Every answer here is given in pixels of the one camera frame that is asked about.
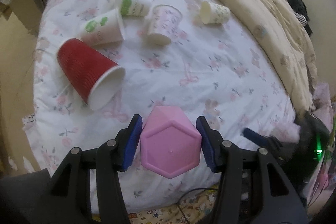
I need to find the white cup green tree print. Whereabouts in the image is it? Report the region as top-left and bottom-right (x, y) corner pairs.
(79, 9), (125, 47)

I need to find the pink patterned paper cup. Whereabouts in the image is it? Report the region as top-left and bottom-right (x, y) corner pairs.
(147, 5), (183, 46)

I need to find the white cup green band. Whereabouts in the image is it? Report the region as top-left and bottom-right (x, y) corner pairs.
(116, 0), (153, 16)

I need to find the small white dotted paper cup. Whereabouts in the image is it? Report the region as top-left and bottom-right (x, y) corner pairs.
(199, 1), (231, 24)

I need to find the black striped clothing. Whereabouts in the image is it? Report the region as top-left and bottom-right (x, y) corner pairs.
(287, 0), (313, 36)

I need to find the red ribbed paper cup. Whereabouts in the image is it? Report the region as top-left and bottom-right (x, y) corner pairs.
(57, 39), (126, 111)

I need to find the cream bear-print duvet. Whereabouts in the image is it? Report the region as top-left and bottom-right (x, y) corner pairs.
(219, 0), (317, 114)

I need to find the pink faceted plastic cup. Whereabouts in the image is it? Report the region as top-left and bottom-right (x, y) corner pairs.
(140, 106), (202, 178)

